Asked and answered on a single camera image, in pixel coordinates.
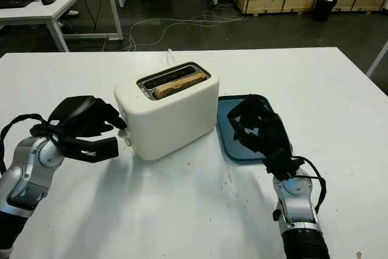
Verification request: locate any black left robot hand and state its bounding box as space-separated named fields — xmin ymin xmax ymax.
xmin=47 ymin=95 xmax=128 ymax=141

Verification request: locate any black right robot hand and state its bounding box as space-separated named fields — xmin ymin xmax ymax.
xmin=226 ymin=94 xmax=292 ymax=160

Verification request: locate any blue tray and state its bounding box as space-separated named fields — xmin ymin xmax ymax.
xmin=215 ymin=94 xmax=293 ymax=166

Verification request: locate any slice of bread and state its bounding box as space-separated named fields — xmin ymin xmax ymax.
xmin=153 ymin=72 xmax=207 ymax=101

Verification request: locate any white two-slot toaster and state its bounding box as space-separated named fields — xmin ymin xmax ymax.
xmin=113 ymin=61 xmax=220 ymax=161

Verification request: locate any white table leg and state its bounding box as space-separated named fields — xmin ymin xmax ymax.
xmin=366 ymin=40 xmax=388 ymax=78

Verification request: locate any black trash bin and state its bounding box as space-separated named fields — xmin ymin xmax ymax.
xmin=312 ymin=0 xmax=338 ymax=22

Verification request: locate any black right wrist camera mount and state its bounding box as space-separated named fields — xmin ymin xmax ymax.
xmin=262 ymin=148 xmax=306 ymax=181

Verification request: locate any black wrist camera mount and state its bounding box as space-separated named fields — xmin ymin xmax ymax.
xmin=30 ymin=122 xmax=119 ymax=164
xmin=262 ymin=148 xmax=306 ymax=181

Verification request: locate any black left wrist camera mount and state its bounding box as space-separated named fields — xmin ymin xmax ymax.
xmin=30 ymin=122 xmax=119 ymax=164

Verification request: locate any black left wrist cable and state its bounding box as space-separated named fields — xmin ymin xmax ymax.
xmin=0 ymin=114 xmax=50 ymax=175

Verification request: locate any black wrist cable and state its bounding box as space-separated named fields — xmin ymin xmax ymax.
xmin=290 ymin=155 xmax=329 ymax=212
xmin=0 ymin=114 xmax=50 ymax=175

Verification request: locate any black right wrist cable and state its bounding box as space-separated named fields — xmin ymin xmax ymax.
xmin=290 ymin=155 xmax=329 ymax=212

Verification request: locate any white cable on floor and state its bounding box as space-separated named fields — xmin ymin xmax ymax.
xmin=124 ymin=10 xmax=248 ymax=52

